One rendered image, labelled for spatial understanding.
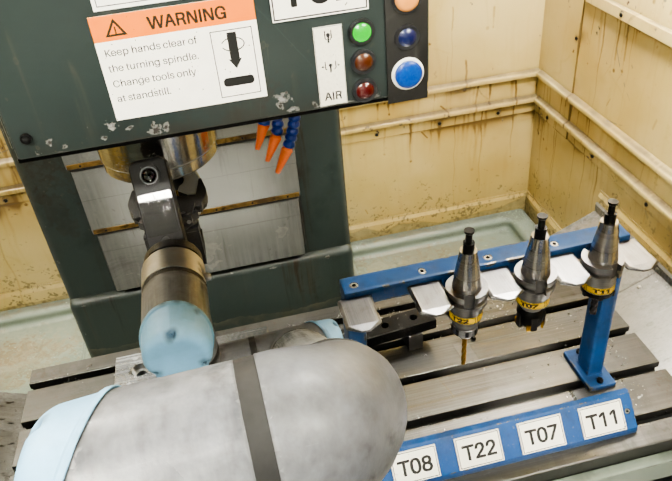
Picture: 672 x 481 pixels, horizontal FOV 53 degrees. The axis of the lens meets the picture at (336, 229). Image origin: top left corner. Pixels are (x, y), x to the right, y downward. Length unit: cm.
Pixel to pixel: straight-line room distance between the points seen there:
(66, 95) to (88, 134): 5
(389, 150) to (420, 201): 22
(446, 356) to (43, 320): 127
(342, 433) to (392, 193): 171
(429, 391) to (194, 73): 81
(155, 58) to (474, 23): 134
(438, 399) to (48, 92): 88
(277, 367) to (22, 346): 176
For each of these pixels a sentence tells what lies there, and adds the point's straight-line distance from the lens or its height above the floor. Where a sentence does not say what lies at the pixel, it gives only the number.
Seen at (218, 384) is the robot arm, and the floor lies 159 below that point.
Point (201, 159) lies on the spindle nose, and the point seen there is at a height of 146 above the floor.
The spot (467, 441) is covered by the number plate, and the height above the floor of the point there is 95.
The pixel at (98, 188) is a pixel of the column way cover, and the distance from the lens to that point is 150.
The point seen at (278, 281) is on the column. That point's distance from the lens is 170.
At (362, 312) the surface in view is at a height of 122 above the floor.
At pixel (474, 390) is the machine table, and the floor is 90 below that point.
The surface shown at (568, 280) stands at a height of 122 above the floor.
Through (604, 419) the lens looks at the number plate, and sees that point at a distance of 126.
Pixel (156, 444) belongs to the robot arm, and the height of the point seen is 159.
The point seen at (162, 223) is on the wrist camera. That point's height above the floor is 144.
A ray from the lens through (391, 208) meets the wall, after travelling 211.
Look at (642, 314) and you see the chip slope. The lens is 166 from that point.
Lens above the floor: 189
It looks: 35 degrees down
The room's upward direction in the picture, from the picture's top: 6 degrees counter-clockwise
